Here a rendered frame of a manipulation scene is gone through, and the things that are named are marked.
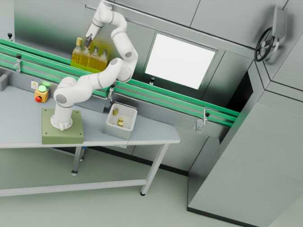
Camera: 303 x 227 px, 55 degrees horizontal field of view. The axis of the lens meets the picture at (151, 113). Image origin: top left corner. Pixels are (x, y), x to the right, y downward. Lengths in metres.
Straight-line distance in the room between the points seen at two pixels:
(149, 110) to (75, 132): 0.56
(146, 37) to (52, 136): 0.86
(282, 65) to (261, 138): 0.53
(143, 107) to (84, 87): 0.66
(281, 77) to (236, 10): 0.50
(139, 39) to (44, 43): 0.69
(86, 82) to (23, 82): 0.67
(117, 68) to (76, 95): 0.25
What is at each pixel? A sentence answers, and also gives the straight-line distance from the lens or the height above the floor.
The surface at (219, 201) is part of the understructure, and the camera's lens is 2.47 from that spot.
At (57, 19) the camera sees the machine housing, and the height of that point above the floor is 1.17.
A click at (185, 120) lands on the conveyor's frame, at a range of 2.07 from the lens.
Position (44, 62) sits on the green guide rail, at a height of 0.95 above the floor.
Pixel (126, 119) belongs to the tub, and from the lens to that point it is 1.99.
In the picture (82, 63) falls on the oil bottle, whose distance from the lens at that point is 1.99.
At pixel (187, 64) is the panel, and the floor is 1.16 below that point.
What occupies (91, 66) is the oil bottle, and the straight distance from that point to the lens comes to 1.98.
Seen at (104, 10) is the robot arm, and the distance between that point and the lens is 1.73.
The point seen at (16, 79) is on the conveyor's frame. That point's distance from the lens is 2.11.
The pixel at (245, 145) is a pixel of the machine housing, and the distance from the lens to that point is 2.02.
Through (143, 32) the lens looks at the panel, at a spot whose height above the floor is 1.28.
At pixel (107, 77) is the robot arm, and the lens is 1.49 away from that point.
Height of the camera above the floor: 2.07
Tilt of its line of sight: 38 degrees down
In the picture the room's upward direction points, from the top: 21 degrees clockwise
